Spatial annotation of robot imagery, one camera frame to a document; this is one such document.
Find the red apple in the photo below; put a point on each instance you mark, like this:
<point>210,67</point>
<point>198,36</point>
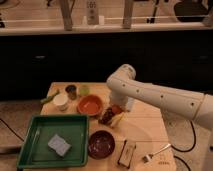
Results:
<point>116,109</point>

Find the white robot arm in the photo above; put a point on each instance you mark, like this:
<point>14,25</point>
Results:
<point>192,105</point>

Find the light green cup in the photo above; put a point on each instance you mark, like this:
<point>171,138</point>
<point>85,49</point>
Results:
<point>83,90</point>

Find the white paper cup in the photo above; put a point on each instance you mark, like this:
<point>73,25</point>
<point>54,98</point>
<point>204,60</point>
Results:
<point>61,101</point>

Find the orange bowl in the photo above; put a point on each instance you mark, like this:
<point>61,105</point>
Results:
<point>91,105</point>

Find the dark grape bunch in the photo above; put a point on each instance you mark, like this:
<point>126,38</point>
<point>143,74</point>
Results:
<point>106,117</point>

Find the yellow banana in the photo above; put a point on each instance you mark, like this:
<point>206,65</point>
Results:
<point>116,119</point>

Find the dark maroon bowl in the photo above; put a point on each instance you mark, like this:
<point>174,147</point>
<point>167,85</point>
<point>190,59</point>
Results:
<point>101,145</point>

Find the green cucumber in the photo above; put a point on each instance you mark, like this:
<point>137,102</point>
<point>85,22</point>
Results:
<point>49,98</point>

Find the black white rectangular box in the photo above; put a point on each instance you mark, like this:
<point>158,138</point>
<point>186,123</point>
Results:
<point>126,154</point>

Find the blue grey sponge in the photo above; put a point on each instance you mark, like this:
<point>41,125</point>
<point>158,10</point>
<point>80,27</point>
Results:
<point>59,145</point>

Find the white remote device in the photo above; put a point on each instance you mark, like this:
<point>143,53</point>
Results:
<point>92,12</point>

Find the green plastic tray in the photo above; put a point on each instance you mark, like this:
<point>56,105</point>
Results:
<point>35,152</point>

